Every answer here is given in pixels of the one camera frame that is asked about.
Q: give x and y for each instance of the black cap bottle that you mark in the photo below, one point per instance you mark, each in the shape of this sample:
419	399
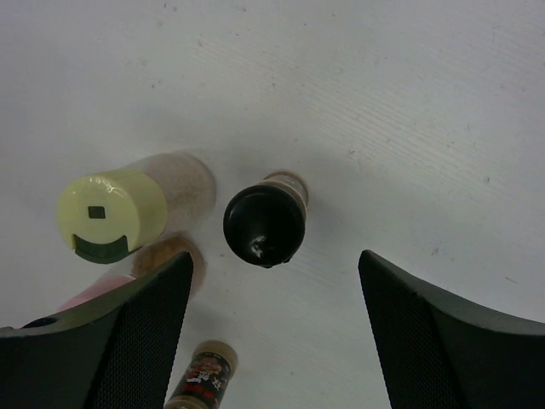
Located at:
265	224

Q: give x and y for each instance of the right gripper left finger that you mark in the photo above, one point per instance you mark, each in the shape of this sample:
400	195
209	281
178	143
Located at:
114	351

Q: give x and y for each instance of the black label spice bottle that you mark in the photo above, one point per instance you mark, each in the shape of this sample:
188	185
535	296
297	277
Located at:
206	378

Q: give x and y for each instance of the yellow lid spice jar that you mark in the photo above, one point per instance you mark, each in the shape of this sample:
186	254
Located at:
106	216

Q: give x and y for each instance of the pink lid spice jar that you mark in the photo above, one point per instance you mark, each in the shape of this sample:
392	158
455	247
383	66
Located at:
139	265

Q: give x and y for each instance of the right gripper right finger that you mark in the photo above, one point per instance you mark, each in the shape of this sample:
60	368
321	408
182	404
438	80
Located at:
439	350

